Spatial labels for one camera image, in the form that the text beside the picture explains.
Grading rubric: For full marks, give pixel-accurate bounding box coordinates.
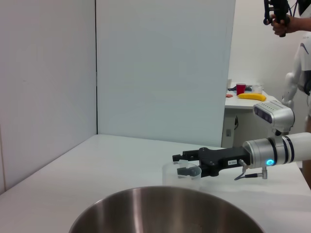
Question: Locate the black handheld controller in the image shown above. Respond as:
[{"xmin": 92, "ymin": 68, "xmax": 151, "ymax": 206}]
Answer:
[{"xmin": 263, "ymin": 0, "xmax": 291, "ymax": 38}]

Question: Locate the black cable with silver connector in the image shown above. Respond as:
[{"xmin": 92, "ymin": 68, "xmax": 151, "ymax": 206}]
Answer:
[{"xmin": 234, "ymin": 159, "xmax": 269, "ymax": 181}]

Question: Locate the person's dark torso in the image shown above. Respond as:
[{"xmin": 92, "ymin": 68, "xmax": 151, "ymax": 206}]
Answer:
[{"xmin": 297, "ymin": 0, "xmax": 311, "ymax": 17}]

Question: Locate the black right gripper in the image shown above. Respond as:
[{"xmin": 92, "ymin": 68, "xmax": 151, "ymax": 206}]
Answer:
[{"xmin": 172, "ymin": 147, "xmax": 251, "ymax": 178}]

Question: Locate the stainless steel bowl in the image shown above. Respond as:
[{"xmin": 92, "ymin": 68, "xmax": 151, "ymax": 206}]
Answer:
[{"xmin": 68, "ymin": 185, "xmax": 265, "ymax": 233}]

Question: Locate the person's forearm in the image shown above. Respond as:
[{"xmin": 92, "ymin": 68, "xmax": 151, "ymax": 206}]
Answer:
[{"xmin": 293, "ymin": 16, "xmax": 311, "ymax": 32}]

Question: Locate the clear plastic cup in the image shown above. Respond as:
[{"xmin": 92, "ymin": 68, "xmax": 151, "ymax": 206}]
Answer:
[{"xmin": 162, "ymin": 162, "xmax": 202, "ymax": 192}]

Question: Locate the person's hand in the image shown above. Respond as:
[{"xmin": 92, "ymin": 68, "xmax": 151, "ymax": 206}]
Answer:
[{"xmin": 271, "ymin": 14, "xmax": 296, "ymax": 36}]

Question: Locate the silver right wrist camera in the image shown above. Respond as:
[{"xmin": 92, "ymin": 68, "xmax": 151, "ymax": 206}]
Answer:
[{"xmin": 252, "ymin": 100, "xmax": 295, "ymax": 133}]

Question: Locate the yellow banana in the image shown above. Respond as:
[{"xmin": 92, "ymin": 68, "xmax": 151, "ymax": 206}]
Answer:
[{"xmin": 237, "ymin": 92, "xmax": 267, "ymax": 101}]

